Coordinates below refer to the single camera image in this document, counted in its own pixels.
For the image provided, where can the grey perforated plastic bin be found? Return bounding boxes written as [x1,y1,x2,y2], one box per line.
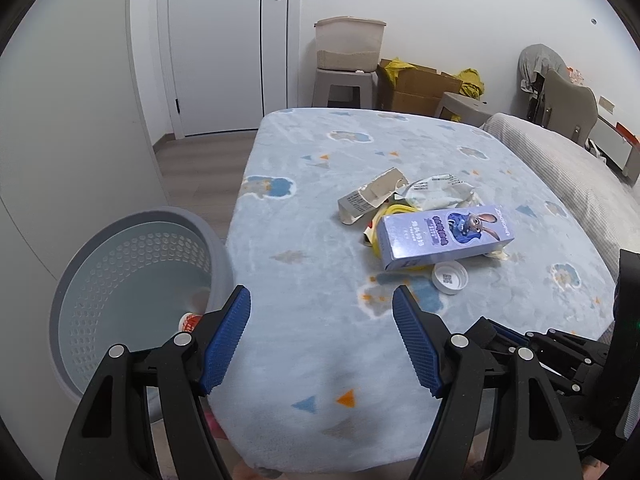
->
[48,208,235,423]

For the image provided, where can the brown cardboard box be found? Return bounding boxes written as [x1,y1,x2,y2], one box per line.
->
[376,58,463,117]

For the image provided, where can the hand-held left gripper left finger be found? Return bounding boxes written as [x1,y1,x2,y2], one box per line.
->
[55,285,252,480]

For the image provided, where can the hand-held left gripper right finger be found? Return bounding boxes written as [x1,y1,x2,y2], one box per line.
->
[391,285,583,480]

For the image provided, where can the grey torn paper carton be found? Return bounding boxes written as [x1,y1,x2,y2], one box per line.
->
[337,167,411,226]

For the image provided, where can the white round lid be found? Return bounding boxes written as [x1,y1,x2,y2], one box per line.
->
[432,261,470,295]

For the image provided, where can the white drawer cabinet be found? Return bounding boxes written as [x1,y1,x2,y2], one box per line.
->
[585,110,640,183]

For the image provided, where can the grey textured bedcover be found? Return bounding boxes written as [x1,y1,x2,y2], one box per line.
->
[480,112,640,281]

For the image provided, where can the grey plastic stool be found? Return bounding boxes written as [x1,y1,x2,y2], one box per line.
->
[312,66,379,109]
[434,91,493,126]

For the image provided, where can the white plastic wrapper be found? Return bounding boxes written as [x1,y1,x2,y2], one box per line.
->
[404,172,483,211]

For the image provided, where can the grey chair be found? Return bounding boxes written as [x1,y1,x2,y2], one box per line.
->
[525,69,599,148]

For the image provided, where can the white door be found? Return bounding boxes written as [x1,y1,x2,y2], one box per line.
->
[167,0,291,138]

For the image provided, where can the purple cartoon carton box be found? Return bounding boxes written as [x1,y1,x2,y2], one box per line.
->
[376,203,516,272]

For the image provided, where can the yellow plastic bag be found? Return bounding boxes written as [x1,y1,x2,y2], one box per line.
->
[452,67,485,98]
[382,57,431,83]

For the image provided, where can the yellow plastic packet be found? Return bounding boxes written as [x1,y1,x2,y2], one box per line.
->
[370,201,436,274]

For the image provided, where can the beige lidded storage box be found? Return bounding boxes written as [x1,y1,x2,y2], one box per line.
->
[314,16,387,73]

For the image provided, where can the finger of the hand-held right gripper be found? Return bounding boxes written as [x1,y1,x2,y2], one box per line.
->
[464,316,608,396]

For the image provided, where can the grey cloth on chair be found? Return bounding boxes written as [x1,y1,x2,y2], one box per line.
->
[517,44,568,93]

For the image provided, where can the light blue printed blanket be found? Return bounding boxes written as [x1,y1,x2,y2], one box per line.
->
[207,106,618,476]

